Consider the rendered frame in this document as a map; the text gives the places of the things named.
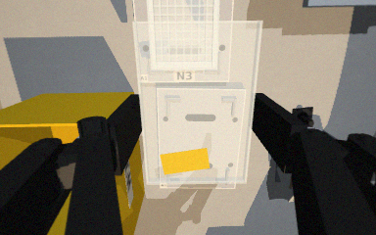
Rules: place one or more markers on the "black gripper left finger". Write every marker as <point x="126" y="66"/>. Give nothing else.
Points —
<point x="36" y="183"/>

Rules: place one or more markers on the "yellow waste bin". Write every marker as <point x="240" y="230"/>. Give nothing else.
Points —
<point x="55" y="116"/>

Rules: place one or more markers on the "clear assay plate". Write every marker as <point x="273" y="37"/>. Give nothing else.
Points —
<point x="183" y="10"/>

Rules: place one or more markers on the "grey box with green button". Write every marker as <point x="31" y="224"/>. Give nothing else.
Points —
<point x="304" y="114"/>

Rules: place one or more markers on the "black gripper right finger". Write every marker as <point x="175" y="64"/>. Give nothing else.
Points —
<point x="325" y="184"/>

